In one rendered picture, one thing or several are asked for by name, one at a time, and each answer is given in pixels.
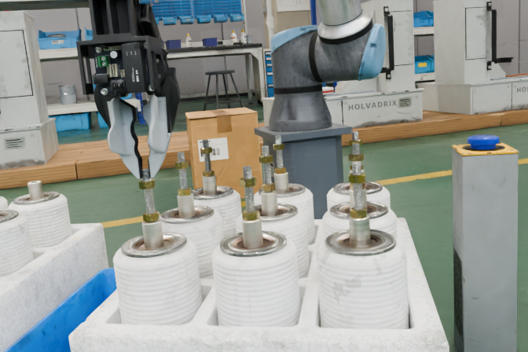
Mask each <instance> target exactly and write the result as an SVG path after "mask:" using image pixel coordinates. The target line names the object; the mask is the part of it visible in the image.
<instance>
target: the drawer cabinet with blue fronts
mask: <svg viewBox="0 0 528 352"><path fill-rule="evenodd" d="M270 52H271V49H262V62H263V73H264V83H265V94H266V97H274V92H273V71H272V61H271V56H270ZM252 64H253V74H254V84H255V90H260V86H259V66H258V59H257V58H256V57H255V56H254V55H253V54H252ZM255 100H258V104H259V105H263V103H262V102H261V96H260V93H255Z"/></svg>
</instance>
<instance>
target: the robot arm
mask: <svg viewBox="0 0 528 352"><path fill-rule="evenodd" d="M88 1H89V7H90V19H91V24H92V31H93V39H92V40H86V41H76V46H77V52H78V59H79V70H80V75H81V81H82V92H83V95H87V94H93V95H94V101H95V104H96V106H97V110H98V111H99V113H100V115H101V117H102V118H103V120H104V121H105V122H106V124H107V125H108V127H109V132H108V146H109V148H110V150H111V151H112V152H114V153H117V154H119V155H120V157H121V159H122V161H123V162H124V164H125V165H126V167H127V168H128V169H129V171H130V172H131V173H132V174H133V175H134V176H135V177H136V178H137V179H140V178H142V172H141V171H142V158H141V155H140V153H139V151H138V137H137V135H136V134H135V132H134V124H135V122H136V119H137V114H136V108H135V107H134V106H133V105H132V104H130V103H128V102H126V101H124V100H123V99H121V97H127V96H128V95H129V94H132V93H143V92H146V93H147V94H148V95H151V96H150V101H149V102H148V103H147V104H145V105H144V106H143V109H142V111H143V116H144V120H145V122H146V123H147V124H148V129H149V134H148V139H147V142H148V146H149V148H150V151H149V157H148V171H149V177H150V178H154V177H155V176H156V173H157V172H158V170H159V169H160V167H161V165H162V163H163V161H164V158H165V156H166V153H167V149H168V146H169V143H170V139H171V135H172V131H173V129H174V124H175V121H176V118H177V114H178V109H179V105H180V90H179V85H178V81H177V79H176V68H169V66H168V63H167V54H168V53H169V52H168V51H167V50H166V49H164V45H163V41H162V39H161V36H160V32H159V28H158V26H157V23H156V19H155V17H154V13H153V11H152V7H151V6H150V4H148V3H144V4H139V0H88ZM316 2H317V6H318V9H319V12H320V15H321V20H322V21H321V24H320V25H319V27H318V26H317V25H307V26H302V27H294V28H291V29H288V30H285V31H281V32H278V33H276V34H275V35H274V36H273V37H272V38H271V42H270V43H271V52H270V56H271V61H272V71H273V92H274V100H273V106H272V109H271V113H270V117H269V130H271V131H277V132H295V131H307V130H320V129H324V128H328V127H331V126H332V116H331V114H330V111H329V110H328V106H327V104H326V101H325V98H324V95H323V88H322V83H326V82H338V81H353V80H358V81H361V80H364V79H374V78H375V77H377V76H378V75H379V73H380V72H381V70H382V67H383V62H384V57H385V50H386V35H385V31H384V27H383V25H382V24H377V23H376V24H373V23H372V17H371V14H370V13H369V12H368V11H366V10H363V9H362V8H361V2H360V0H316ZM83 57H85V58H86V69H87V75H88V81H89V83H86V78H85V72H84V66H83ZM90 59H94V63H95V70H96V73H95V74H94V75H93V80H92V74H91V68H90ZM93 84H96V87H95V90H94V86H93ZM154 94H155V95H154ZM120 99H121V100H120Z"/></svg>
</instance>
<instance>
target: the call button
mask: <svg viewBox="0 0 528 352"><path fill-rule="evenodd" d="M499 142H500V138H499V137H498V136H495V135H474V136H470V137H468V138H467V143H468V144H470V145H471V148H472V149H495V148H496V144H498V143H499Z"/></svg>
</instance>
